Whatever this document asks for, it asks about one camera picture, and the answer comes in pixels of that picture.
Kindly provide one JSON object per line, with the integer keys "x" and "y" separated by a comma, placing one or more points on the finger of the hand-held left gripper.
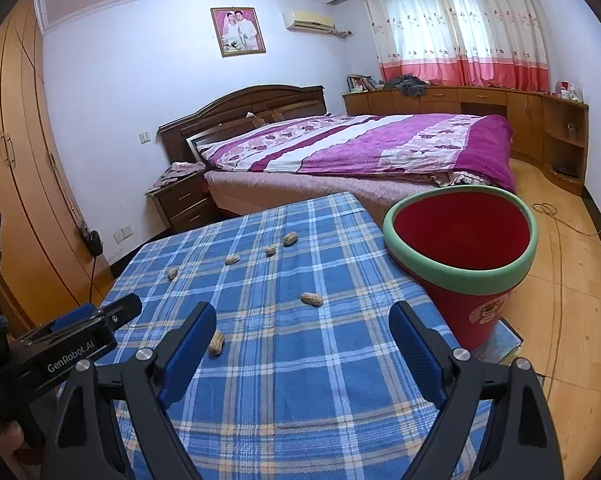
{"x": 123, "y": 310}
{"x": 75, "y": 317}

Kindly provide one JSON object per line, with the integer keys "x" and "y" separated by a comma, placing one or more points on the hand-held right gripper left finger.
{"x": 190, "y": 355}

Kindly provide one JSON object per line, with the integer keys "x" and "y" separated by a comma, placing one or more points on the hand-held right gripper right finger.
{"x": 420, "y": 360}

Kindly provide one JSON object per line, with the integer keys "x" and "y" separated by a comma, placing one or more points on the red bin green rim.
{"x": 460, "y": 230}

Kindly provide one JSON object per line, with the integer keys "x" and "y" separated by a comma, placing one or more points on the person's left hand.
{"x": 8, "y": 442}

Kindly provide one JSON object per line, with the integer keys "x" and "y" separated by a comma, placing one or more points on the blue grey flat box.
{"x": 500, "y": 345}

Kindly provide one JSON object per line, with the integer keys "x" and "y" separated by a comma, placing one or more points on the blue plaid tablecloth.
{"x": 290, "y": 360}

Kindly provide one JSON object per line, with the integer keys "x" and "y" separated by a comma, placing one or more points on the dark wooden nightstand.
{"x": 185, "y": 205}

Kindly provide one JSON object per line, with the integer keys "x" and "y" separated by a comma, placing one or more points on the pink clothes pile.
{"x": 178, "y": 170}

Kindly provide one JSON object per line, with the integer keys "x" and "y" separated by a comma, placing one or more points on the orange wooden wardrobe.
{"x": 20, "y": 160}

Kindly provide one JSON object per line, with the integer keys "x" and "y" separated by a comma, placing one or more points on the mauve bed sheet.
{"x": 290, "y": 187}

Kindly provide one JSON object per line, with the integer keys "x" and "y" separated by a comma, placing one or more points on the purple floral quilt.
{"x": 380, "y": 150}

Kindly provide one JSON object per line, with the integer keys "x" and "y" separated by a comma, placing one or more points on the dark wooden bed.
{"x": 240, "y": 102}

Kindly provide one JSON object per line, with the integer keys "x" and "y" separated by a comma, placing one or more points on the flat black item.
{"x": 565, "y": 170}

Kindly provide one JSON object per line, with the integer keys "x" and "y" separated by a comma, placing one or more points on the long wooden cabinet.
{"x": 525, "y": 120}

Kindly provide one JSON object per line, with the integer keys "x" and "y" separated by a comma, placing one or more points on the small glass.
{"x": 572, "y": 132}

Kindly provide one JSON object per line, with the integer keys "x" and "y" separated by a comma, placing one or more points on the grey clothes pile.
{"x": 408, "y": 85}

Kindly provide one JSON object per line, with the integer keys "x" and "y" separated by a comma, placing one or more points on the white curtain red hem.
{"x": 455, "y": 25}

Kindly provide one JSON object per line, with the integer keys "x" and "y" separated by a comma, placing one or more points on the white wall socket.
{"x": 123, "y": 233}

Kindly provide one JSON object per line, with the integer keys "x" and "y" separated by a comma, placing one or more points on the wall light switch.
{"x": 145, "y": 137}

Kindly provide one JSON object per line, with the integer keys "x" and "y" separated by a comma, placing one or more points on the framed wall photo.
{"x": 238, "y": 32}

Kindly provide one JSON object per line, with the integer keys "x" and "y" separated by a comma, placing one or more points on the wall air conditioner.
{"x": 310, "y": 19}

